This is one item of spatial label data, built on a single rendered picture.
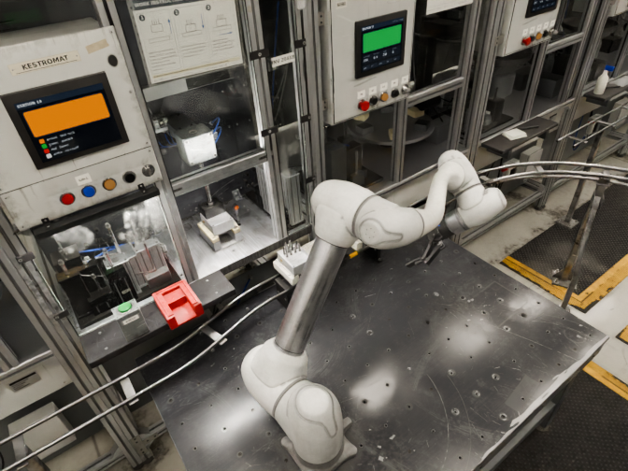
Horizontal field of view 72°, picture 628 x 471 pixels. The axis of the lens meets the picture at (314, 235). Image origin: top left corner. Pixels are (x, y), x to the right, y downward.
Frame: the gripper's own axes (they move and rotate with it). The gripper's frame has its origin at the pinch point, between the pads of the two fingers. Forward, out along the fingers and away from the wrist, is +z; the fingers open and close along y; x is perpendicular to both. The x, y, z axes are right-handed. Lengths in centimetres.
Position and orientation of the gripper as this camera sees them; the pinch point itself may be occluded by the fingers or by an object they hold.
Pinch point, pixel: (405, 249)
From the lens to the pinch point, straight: 176.4
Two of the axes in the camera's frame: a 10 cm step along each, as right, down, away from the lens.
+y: -1.6, -8.2, 5.5
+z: -7.3, 4.7, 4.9
